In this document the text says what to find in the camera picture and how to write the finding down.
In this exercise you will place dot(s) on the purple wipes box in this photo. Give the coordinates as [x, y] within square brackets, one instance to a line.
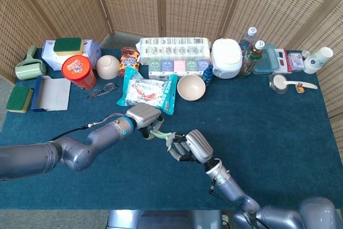
[296, 61]

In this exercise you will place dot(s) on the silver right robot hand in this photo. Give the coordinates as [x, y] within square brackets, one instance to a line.
[199, 146]

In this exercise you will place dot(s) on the beige plastic spoon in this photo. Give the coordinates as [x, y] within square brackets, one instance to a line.
[280, 81]

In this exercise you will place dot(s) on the white lidded plastic pot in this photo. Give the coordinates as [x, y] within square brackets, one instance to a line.
[226, 57]

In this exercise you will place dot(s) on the clear container blue lid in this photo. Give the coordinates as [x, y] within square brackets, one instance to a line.
[268, 61]

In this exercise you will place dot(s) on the green lint roller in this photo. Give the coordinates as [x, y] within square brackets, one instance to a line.
[28, 68]

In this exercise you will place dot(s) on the clear plastic water bottle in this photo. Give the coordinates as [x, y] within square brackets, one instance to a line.
[247, 38]

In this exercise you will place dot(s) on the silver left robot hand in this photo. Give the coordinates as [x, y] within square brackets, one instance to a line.
[143, 115]

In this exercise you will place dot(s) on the large toilet roll pack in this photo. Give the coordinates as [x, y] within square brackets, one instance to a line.
[174, 49]

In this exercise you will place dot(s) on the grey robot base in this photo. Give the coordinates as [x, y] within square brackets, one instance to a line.
[166, 219]

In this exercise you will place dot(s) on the blue white folder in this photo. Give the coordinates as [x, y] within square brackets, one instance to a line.
[53, 93]

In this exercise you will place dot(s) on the red white box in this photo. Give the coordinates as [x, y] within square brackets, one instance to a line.
[284, 60]

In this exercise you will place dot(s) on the small purple tissue pack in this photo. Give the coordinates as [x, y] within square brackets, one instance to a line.
[167, 68]
[203, 65]

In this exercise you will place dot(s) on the blue carpet table mat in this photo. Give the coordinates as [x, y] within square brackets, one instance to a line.
[268, 137]

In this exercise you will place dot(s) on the blue spray bottle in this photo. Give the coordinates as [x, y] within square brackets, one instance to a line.
[207, 76]

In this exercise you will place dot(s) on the small white bottle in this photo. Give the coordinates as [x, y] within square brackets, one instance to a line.
[305, 54]

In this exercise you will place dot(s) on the green tea bottle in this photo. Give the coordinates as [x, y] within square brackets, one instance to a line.
[249, 62]

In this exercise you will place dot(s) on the black-framed eyeglasses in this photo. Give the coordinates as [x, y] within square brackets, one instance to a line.
[103, 91]

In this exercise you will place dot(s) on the patterned glass bowl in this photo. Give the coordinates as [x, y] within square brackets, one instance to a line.
[278, 89]

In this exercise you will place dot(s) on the brown cookie bag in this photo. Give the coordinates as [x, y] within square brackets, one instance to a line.
[129, 61]

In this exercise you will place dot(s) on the orange instant noodle cup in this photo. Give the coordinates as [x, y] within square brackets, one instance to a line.
[77, 70]

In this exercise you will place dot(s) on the upright beige bowl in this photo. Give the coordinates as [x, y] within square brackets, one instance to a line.
[191, 88]

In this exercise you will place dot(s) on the small green tissue pack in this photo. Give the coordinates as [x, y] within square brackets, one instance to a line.
[154, 69]
[192, 66]

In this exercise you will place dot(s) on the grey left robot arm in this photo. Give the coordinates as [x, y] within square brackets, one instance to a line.
[67, 151]

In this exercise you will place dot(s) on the upturned beige bowl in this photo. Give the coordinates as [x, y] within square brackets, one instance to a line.
[107, 66]

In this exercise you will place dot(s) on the small wrapped candy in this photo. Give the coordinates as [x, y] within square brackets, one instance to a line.
[300, 88]

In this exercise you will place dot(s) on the stack of paper cups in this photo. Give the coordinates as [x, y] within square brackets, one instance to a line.
[317, 60]

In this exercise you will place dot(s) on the green and yellow sponge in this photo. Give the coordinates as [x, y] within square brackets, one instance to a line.
[67, 46]
[18, 100]

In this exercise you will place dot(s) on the white plastic tissue pack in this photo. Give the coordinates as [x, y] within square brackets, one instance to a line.
[52, 57]

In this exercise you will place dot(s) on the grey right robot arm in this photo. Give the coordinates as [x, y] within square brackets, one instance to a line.
[241, 196]

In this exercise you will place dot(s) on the teal snack bag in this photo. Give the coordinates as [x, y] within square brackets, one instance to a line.
[147, 92]

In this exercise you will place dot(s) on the woven wooden folding screen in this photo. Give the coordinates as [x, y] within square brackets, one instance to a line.
[187, 3]

